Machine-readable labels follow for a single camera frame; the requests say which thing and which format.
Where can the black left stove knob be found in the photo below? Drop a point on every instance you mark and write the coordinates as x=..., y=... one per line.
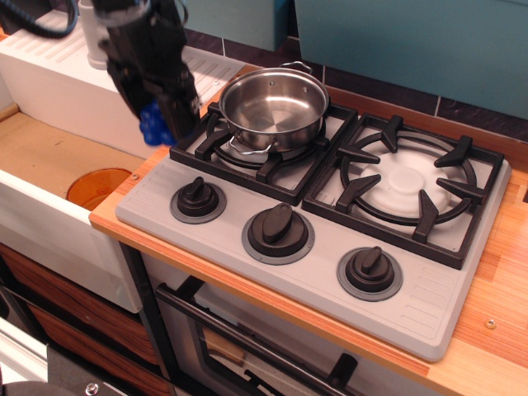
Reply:
x=198, y=202

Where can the black right stove knob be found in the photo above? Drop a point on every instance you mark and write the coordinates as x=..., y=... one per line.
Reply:
x=370, y=274

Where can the blue toy blueberry cluster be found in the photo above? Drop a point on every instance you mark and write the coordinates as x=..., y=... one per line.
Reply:
x=153, y=126

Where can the orange plastic plate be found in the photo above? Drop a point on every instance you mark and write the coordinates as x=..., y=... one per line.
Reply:
x=91, y=189

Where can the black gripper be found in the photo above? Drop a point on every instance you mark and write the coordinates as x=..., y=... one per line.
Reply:
x=145, y=62

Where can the grey toy stove top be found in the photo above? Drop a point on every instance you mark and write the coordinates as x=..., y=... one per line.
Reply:
x=420, y=318

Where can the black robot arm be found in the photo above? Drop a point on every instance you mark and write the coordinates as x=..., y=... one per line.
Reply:
x=104, y=9

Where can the grey toy faucet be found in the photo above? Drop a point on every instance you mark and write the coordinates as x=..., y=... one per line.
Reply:
x=94, y=32

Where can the black right burner grate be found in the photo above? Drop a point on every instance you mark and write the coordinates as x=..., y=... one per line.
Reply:
x=427, y=194

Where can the toy oven door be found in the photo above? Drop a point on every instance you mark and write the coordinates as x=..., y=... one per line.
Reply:
x=236, y=348

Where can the black stove knob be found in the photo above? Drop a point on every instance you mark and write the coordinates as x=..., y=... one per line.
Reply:
x=370, y=274
x=198, y=202
x=278, y=236

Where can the black left burner grate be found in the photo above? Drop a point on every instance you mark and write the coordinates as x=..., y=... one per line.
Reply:
x=286, y=176

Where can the black middle stove knob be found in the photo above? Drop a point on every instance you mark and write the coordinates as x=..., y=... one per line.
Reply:
x=278, y=236

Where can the black burner grate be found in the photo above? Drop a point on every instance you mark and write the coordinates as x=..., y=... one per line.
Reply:
x=286, y=176
x=427, y=194

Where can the wooden drawer fronts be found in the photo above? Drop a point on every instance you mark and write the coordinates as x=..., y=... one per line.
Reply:
x=100, y=334

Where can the white toy sink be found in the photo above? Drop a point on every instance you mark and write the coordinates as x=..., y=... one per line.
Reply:
x=61, y=119

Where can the stainless steel pan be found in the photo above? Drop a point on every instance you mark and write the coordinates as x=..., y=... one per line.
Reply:
x=274, y=110

